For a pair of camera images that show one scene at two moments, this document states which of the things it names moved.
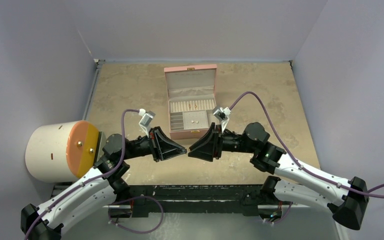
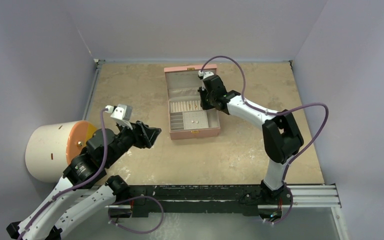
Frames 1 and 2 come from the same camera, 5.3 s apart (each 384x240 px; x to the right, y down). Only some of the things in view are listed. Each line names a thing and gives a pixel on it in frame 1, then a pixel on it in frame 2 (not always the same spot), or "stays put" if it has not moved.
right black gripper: (217, 141) to (205, 99)
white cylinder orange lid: (62, 152) stays put
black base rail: (145, 199) stays put
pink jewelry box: (191, 93) stays put
